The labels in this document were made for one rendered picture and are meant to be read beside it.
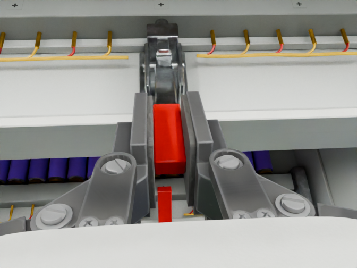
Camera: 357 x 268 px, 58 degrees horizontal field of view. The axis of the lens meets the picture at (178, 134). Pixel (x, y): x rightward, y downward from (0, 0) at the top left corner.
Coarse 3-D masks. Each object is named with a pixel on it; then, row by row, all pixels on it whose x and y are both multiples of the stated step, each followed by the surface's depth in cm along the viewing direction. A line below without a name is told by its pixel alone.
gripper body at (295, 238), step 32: (128, 224) 7; (160, 224) 7; (192, 224) 7; (224, 224) 7; (256, 224) 7; (288, 224) 7; (320, 224) 7; (352, 224) 7; (0, 256) 6; (32, 256) 6; (64, 256) 6; (96, 256) 6; (128, 256) 6; (160, 256) 6; (192, 256) 6; (224, 256) 6; (256, 256) 6; (288, 256) 6; (320, 256) 6; (352, 256) 6
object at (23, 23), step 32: (0, 0) 18; (32, 0) 18; (64, 0) 18; (96, 0) 19; (128, 0) 19; (160, 0) 19; (192, 0) 19; (224, 0) 19; (256, 0) 19; (288, 0) 19; (320, 0) 19; (352, 0) 20; (0, 32) 19; (32, 32) 19; (64, 32) 19; (96, 32) 19; (128, 32) 19; (192, 32) 20; (224, 32) 20; (256, 32) 20; (288, 32) 20; (320, 32) 20; (352, 32) 20
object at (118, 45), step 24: (24, 48) 19; (48, 48) 19; (96, 48) 20; (120, 48) 20; (192, 48) 20; (216, 48) 20; (240, 48) 20; (264, 48) 20; (288, 48) 20; (336, 48) 21
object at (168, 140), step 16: (160, 64) 17; (160, 80) 16; (160, 96) 15; (160, 112) 14; (176, 112) 14; (160, 128) 13; (176, 128) 13; (160, 144) 12; (176, 144) 12; (160, 160) 12; (176, 160) 12
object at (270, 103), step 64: (0, 64) 19; (64, 64) 19; (128, 64) 20; (192, 64) 20; (256, 64) 20; (320, 64) 20; (0, 128) 17; (64, 128) 18; (256, 128) 19; (320, 128) 20
